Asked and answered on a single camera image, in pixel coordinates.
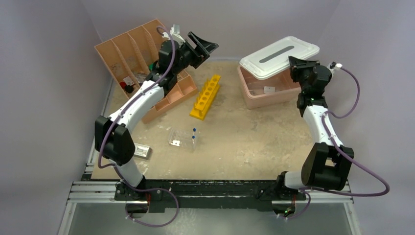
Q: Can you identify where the clear well plate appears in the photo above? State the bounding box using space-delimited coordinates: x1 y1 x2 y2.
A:
168 128 199 151

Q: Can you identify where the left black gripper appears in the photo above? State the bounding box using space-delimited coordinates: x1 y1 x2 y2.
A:
173 33 218 75

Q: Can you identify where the yellow test tube rack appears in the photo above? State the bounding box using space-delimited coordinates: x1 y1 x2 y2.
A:
189 74 221 120

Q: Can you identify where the peach plastic file organizer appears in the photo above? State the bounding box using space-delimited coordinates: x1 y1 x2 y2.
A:
94 19 198 124

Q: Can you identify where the white plastic bin lid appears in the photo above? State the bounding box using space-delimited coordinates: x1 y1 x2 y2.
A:
239 36 320 80

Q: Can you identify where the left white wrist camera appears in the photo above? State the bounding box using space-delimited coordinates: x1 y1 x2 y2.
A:
170 24 185 46

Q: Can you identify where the black rubber stopper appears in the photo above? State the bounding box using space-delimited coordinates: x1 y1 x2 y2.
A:
124 85 134 94

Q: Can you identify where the white packet pouch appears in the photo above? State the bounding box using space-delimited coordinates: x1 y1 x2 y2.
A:
263 86 276 95

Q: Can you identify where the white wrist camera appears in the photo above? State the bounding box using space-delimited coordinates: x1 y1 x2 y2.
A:
328 62 343 71
170 24 185 46

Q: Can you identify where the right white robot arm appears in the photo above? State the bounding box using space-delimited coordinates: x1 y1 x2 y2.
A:
275 56 354 199

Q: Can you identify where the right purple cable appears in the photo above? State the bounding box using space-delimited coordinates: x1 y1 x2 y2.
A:
298 67 391 221

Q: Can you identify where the white slide box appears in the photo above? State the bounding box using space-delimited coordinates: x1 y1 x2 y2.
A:
134 143 152 160

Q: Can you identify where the pink plastic bin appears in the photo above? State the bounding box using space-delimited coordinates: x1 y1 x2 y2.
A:
237 66 301 109

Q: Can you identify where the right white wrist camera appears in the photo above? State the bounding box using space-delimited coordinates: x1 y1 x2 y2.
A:
328 62 343 71

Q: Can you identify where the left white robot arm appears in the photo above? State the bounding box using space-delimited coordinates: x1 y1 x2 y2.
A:
94 32 219 200

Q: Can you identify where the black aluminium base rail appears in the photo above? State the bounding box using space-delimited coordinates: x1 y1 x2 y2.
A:
66 179 354 215

